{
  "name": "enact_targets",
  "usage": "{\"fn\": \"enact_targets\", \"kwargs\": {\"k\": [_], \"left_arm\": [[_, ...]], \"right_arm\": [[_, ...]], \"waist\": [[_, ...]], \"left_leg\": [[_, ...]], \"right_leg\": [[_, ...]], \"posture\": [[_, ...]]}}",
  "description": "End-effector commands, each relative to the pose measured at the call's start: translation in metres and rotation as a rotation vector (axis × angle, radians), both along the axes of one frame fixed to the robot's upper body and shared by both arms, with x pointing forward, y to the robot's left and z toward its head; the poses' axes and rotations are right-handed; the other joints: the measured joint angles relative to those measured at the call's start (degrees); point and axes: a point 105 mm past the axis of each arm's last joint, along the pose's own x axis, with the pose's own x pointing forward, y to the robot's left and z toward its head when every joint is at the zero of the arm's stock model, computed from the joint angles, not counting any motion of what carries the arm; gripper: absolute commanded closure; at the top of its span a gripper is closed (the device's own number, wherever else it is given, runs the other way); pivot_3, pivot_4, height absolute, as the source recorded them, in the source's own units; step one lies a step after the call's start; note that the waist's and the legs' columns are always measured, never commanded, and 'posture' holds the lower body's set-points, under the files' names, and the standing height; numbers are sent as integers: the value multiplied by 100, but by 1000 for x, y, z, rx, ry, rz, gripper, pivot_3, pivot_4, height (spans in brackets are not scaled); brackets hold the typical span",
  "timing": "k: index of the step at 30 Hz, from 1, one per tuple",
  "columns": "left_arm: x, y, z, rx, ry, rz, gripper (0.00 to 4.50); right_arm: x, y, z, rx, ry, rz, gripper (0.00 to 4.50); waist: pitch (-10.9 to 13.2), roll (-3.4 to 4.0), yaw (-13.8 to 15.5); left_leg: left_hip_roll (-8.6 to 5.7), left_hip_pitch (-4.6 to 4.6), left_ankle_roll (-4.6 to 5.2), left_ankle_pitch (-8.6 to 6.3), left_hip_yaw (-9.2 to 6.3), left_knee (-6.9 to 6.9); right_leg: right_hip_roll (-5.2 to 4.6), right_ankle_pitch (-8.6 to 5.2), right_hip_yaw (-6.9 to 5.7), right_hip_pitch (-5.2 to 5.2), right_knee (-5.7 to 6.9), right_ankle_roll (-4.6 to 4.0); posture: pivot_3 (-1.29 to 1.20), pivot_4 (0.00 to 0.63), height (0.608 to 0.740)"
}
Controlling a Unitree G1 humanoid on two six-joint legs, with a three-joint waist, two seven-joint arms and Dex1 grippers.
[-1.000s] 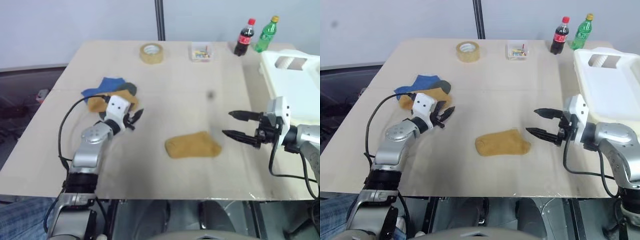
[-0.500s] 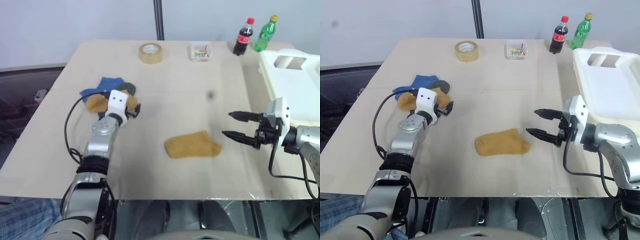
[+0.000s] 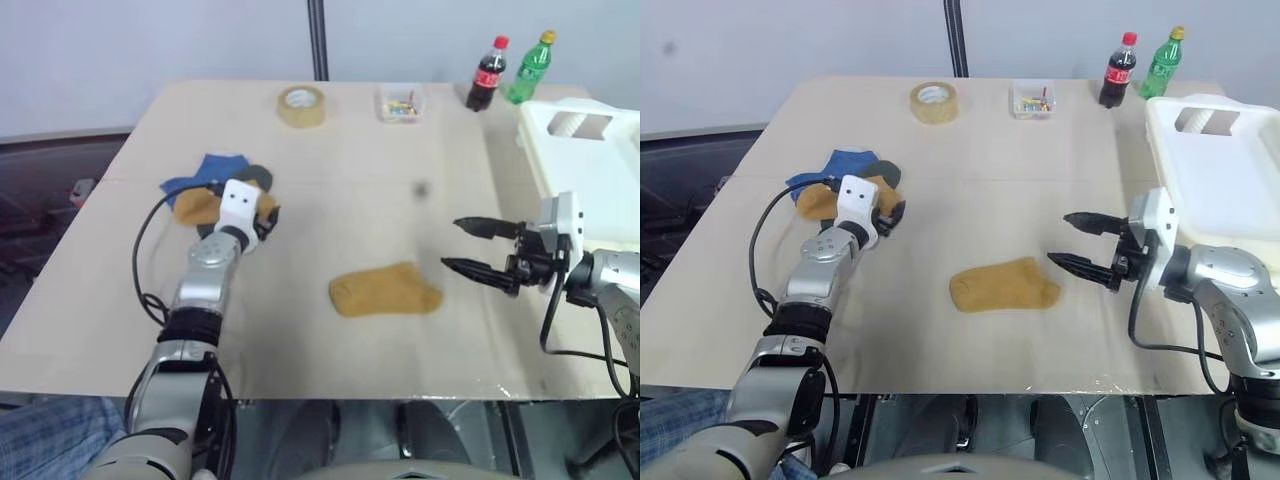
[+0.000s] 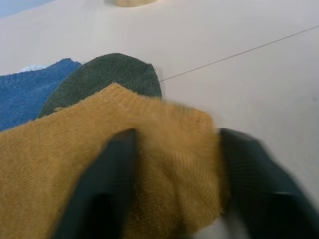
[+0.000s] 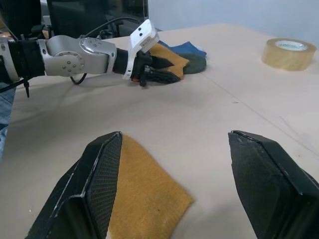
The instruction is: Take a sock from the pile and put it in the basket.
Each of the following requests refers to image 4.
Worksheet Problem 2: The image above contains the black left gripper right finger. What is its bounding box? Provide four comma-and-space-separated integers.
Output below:
218, 127, 319, 239

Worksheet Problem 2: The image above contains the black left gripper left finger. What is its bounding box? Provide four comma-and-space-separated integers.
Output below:
53, 128, 139, 239

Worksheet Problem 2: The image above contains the mustard yellow sock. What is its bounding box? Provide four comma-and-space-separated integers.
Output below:
0, 83, 230, 239

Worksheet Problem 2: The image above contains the dark green sock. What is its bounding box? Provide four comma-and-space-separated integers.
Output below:
37, 52, 162, 119

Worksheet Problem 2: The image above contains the blue sock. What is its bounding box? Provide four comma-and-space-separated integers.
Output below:
0, 58, 82, 131

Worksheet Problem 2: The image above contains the light woven basket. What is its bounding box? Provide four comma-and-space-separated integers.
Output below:
104, 0, 160, 8

